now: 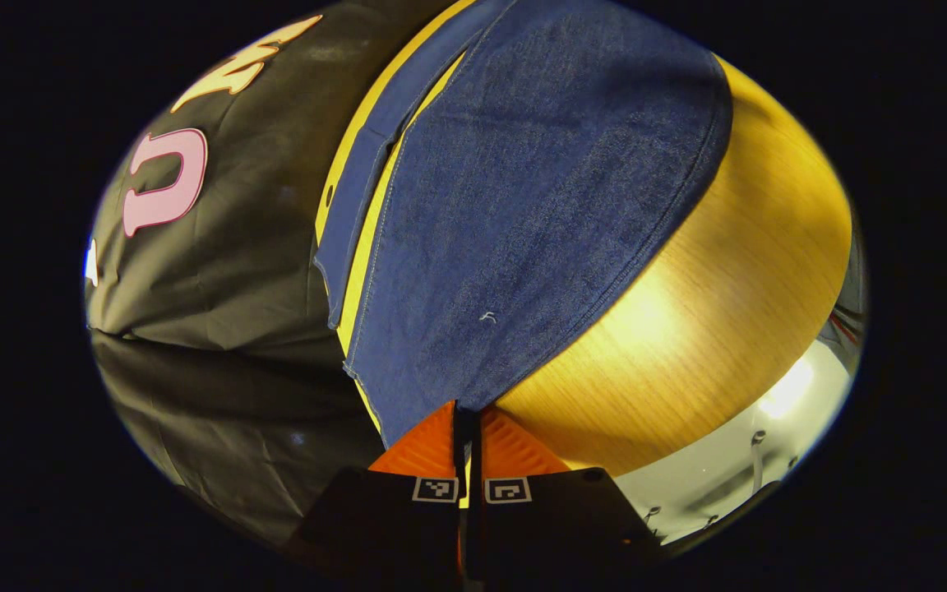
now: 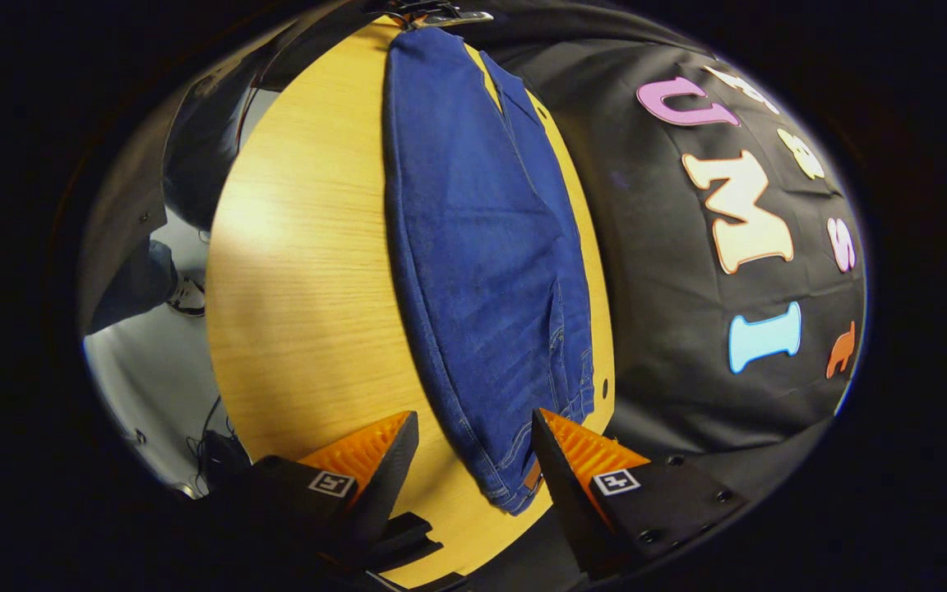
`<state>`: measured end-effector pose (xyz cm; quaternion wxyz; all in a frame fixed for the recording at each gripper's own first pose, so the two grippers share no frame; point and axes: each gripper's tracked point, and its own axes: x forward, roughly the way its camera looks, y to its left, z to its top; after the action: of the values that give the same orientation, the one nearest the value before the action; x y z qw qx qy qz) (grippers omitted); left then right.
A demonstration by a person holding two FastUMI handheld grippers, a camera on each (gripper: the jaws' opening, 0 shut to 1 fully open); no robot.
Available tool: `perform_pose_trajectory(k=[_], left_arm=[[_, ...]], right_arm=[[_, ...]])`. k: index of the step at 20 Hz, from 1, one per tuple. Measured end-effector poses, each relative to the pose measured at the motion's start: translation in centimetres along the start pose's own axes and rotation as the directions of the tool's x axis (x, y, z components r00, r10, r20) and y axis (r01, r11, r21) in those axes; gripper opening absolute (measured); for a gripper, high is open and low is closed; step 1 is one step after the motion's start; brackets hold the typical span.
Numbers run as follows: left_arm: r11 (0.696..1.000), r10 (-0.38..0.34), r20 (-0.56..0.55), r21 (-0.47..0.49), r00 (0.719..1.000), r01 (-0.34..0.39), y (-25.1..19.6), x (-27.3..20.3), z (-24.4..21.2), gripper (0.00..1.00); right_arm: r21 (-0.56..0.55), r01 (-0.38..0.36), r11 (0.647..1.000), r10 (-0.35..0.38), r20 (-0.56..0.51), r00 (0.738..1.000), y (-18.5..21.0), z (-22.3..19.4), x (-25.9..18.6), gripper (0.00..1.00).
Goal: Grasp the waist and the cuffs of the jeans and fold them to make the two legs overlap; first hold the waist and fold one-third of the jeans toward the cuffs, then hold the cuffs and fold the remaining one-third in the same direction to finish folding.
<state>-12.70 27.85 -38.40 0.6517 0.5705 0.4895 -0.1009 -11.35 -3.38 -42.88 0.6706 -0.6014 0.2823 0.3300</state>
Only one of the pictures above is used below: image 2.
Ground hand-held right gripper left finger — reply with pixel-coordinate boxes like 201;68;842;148
219;409;422;570

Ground black floor device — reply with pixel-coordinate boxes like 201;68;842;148
202;431;254;491

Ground blue denim jeans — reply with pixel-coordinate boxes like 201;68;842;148
381;25;598;517

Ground black floor cable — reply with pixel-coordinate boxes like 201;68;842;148
184;395;234;488

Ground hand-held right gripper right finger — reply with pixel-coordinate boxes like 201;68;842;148
529;408;748;578

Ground person's leg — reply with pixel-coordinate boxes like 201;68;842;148
83;238;182;335

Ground white sneaker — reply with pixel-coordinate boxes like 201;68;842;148
165;275;208;319

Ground black backdrop cloth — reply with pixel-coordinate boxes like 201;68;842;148
260;0;869;494

